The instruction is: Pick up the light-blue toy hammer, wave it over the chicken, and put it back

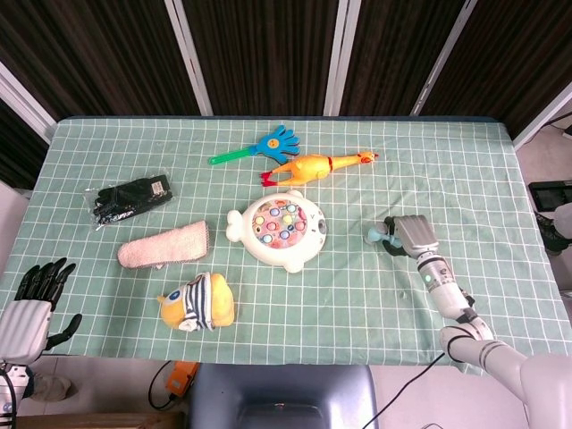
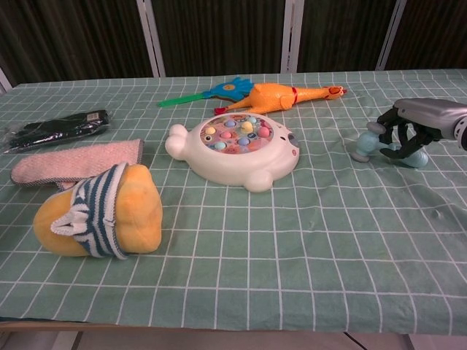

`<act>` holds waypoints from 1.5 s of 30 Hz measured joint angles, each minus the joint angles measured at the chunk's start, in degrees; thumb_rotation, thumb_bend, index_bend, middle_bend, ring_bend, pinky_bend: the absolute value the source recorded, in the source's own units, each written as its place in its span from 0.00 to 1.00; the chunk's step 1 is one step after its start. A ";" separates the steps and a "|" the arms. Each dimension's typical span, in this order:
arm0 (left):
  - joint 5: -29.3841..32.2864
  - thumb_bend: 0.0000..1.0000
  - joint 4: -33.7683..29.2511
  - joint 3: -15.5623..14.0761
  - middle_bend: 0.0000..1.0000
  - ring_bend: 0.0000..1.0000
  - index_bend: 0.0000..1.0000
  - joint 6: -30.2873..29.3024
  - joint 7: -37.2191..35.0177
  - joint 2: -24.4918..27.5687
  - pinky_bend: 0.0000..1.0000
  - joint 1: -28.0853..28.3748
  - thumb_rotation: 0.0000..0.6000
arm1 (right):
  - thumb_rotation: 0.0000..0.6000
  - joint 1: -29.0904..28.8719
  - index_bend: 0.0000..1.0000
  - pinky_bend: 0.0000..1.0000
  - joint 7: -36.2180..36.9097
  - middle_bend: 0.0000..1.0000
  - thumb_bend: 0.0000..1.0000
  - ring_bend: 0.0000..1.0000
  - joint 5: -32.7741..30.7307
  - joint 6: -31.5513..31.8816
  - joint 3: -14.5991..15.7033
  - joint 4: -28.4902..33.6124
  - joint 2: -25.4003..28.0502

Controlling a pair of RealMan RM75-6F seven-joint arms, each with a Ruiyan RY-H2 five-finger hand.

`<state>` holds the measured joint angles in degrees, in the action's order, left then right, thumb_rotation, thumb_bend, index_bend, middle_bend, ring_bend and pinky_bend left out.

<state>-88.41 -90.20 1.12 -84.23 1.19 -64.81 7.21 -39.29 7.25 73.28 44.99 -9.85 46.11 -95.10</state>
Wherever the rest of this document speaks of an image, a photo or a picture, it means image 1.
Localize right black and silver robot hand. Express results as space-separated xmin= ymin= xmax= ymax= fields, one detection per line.
xmin=383 ymin=214 xmax=442 ymax=259

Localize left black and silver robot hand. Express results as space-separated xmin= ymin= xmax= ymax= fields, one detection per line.
xmin=0 ymin=257 xmax=84 ymax=364

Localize wooden board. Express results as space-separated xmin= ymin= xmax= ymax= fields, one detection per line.
xmin=0 ymin=411 xmax=187 ymax=429

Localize white fishing game toy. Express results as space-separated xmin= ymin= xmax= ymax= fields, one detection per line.
xmin=226 ymin=189 xmax=328 ymax=274

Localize blue hand clapper toy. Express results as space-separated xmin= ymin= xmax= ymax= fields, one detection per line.
xmin=208 ymin=124 xmax=301 ymax=167

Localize grey shoe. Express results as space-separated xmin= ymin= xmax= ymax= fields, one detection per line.
xmin=33 ymin=374 xmax=72 ymax=401

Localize green checked tablecloth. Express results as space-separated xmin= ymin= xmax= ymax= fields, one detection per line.
xmin=0 ymin=116 xmax=572 ymax=381

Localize yellow rubber chicken toy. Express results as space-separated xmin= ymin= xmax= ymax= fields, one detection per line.
xmin=260 ymin=150 xmax=380 ymax=188

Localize dark shoe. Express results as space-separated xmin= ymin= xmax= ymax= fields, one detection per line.
xmin=535 ymin=212 xmax=572 ymax=257

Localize black monitor box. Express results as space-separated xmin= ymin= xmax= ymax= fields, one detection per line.
xmin=527 ymin=181 xmax=572 ymax=214

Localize pink towel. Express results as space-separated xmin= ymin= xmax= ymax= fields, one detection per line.
xmin=117 ymin=219 xmax=215 ymax=271

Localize orange device under table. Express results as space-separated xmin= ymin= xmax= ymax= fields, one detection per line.
xmin=167 ymin=360 xmax=200 ymax=397

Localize black gloves in plastic bag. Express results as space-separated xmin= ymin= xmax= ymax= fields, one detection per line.
xmin=84 ymin=173 xmax=176 ymax=232

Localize yellow plush toy striped shirt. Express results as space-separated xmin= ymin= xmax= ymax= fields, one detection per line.
xmin=156 ymin=272 xmax=235 ymax=332

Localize grey-blue robot torso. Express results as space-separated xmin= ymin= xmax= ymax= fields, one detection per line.
xmin=188 ymin=362 xmax=380 ymax=429

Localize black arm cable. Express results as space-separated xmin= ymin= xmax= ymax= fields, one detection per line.
xmin=360 ymin=352 xmax=448 ymax=429

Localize black cable loop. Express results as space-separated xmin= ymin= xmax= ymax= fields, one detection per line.
xmin=147 ymin=359 xmax=176 ymax=410

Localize white partition post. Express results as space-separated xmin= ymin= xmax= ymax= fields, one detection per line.
xmin=0 ymin=61 xmax=58 ymax=145
xmin=164 ymin=0 xmax=214 ymax=116
xmin=409 ymin=0 xmax=478 ymax=116
xmin=323 ymin=0 xmax=361 ymax=116
xmin=512 ymin=83 xmax=572 ymax=149

